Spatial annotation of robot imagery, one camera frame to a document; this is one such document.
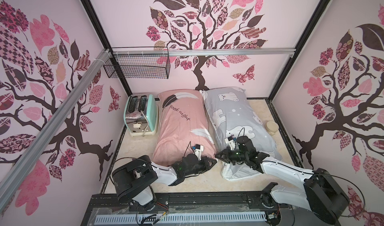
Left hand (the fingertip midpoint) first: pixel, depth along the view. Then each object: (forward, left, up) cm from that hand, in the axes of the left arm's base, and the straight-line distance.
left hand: (217, 165), depth 78 cm
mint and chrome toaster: (+27, +44, +11) cm, 53 cm away
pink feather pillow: (+23, +19, +7) cm, 31 cm away
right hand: (+5, +1, +2) cm, 5 cm away
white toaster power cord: (+24, +41, +5) cm, 48 cm away
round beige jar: (+25, -39, -1) cm, 46 cm away
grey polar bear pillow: (+29, -11, +9) cm, 32 cm away
